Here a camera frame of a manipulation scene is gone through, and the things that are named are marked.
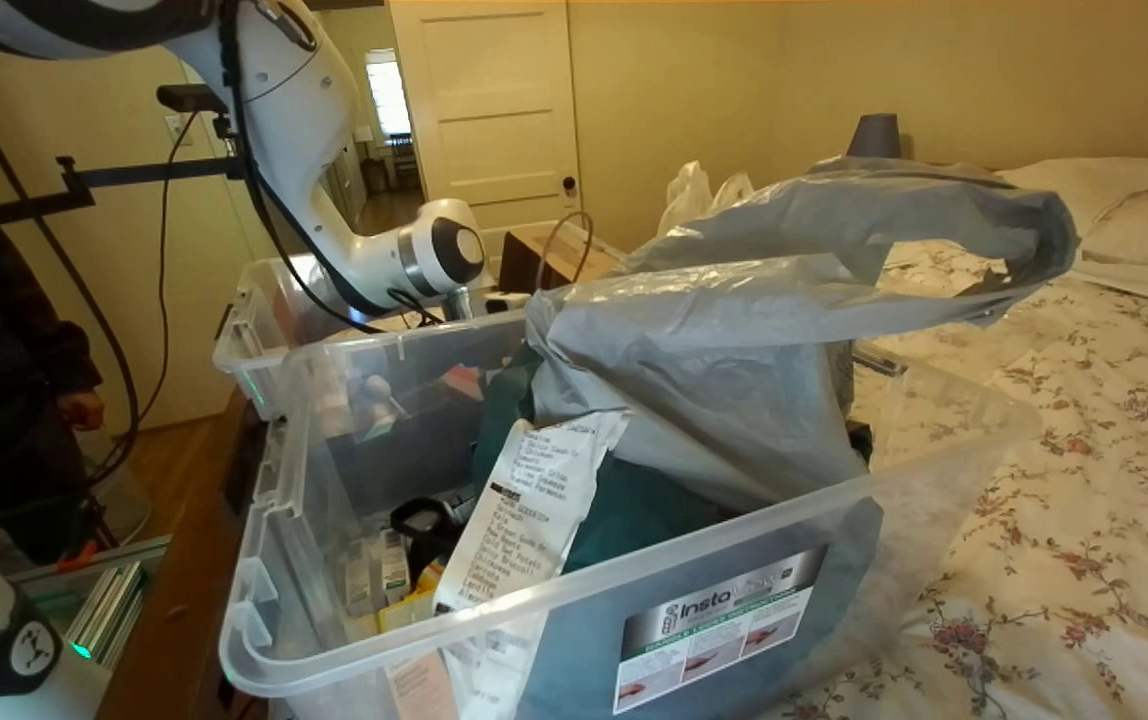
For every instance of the brown wooden box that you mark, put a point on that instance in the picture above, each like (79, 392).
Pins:
(552, 252)

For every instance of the floral bed cover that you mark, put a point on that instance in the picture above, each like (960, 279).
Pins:
(1043, 607)

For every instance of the grey lamp top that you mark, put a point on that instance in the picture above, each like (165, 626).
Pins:
(883, 139)

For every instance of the clear plastic bag behind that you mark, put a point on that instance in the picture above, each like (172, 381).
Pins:
(694, 194)

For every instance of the grey plastic bag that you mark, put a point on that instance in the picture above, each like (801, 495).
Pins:
(728, 342)

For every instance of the white device with green light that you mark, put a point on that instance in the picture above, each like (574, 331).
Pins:
(65, 626)

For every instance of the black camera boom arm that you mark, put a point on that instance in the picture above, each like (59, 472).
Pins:
(82, 182)

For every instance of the black roll in bin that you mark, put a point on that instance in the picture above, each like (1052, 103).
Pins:
(430, 531)

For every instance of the near clear plastic bin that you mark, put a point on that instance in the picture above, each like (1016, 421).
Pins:
(703, 626)

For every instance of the white paper receipt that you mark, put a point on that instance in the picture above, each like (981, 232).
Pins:
(516, 539)

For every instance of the teal cloth in bin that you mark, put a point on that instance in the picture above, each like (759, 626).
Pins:
(635, 507)

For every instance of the clear plastic bin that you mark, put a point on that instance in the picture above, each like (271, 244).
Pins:
(293, 360)
(703, 626)

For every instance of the white pillow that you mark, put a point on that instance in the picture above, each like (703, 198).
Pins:
(1110, 204)

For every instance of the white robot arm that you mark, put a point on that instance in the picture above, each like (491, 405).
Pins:
(288, 97)

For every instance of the person in dark clothes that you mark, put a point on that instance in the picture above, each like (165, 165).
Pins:
(51, 392)

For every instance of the small bottles in bin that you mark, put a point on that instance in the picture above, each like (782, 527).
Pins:
(388, 581)

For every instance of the far clear plastic bin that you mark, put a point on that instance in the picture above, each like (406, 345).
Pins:
(293, 360)

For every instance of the white panel door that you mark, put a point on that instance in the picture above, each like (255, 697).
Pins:
(491, 89)

